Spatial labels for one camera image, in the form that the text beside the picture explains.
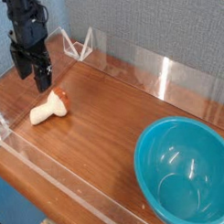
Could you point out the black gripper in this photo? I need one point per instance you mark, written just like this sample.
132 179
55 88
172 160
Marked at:
29 19

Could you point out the white brown toy mushroom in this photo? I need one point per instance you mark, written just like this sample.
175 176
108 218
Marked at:
57 103

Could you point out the blue plastic bowl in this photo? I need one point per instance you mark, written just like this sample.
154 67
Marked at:
179 166

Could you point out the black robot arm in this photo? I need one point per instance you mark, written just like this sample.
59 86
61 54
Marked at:
28 50

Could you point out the clear acrylic front barrier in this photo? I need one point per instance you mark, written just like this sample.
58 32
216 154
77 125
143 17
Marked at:
63 194

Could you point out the clear acrylic back barrier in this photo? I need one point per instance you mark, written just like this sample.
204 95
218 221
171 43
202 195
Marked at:
193 91

